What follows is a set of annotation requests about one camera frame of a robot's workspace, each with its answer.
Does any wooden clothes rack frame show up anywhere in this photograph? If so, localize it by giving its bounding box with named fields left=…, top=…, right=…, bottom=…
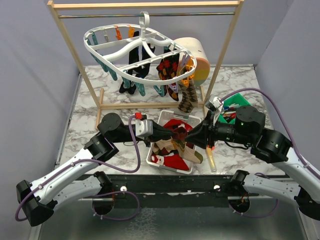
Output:
left=47, top=0, right=244, bottom=125

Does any green plastic bin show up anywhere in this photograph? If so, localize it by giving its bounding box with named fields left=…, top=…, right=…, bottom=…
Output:
left=218, top=93, right=251, bottom=124

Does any beige brown argyle sock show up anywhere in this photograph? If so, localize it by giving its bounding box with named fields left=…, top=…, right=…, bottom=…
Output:
left=177, top=80, right=198, bottom=114

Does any cream cylindrical toy drum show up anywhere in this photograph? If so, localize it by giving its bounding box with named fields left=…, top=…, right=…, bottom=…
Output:
left=174, top=37, right=211, bottom=88

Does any red santa sock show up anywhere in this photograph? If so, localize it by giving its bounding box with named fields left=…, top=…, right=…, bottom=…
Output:
left=151, top=154, right=190, bottom=171
left=163, top=119, right=193, bottom=131

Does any black sock with label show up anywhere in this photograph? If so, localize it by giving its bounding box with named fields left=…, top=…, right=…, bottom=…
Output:
left=118, top=31, right=156, bottom=95

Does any white oval clip hanger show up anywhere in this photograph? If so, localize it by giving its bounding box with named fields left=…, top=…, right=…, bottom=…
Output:
left=83, top=11, right=197, bottom=96

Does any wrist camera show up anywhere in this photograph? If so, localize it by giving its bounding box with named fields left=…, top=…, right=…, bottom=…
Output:
left=135, top=119, right=153, bottom=138
left=205, top=95, right=224, bottom=122

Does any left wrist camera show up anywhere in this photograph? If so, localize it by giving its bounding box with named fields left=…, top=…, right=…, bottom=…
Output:
left=135, top=119, right=153, bottom=138

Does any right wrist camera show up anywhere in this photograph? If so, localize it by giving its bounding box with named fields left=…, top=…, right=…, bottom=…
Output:
left=205, top=95, right=224, bottom=122

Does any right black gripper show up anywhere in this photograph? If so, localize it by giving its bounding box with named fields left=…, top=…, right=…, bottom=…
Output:
left=184, top=109, right=254, bottom=149

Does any white perforated plastic basket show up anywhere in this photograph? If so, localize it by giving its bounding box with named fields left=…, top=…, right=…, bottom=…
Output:
left=146, top=110, right=204, bottom=174

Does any striped argyle sock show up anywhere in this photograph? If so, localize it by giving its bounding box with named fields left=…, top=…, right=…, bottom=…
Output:
left=171, top=126, right=203, bottom=164

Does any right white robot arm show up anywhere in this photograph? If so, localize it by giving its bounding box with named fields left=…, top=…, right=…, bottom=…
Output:
left=185, top=105, right=320, bottom=220

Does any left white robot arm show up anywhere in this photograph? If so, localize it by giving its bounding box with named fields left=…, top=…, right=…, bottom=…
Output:
left=14, top=112, right=174, bottom=227

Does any black red yellow argyle sock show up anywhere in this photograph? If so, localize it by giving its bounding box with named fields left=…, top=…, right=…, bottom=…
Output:
left=156, top=54, right=180, bottom=80

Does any yellow translucent tube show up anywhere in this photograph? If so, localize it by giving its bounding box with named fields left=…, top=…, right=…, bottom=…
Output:
left=206, top=147, right=217, bottom=173

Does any black metal base rail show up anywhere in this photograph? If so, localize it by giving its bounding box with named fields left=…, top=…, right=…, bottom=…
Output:
left=48, top=171, right=248, bottom=210

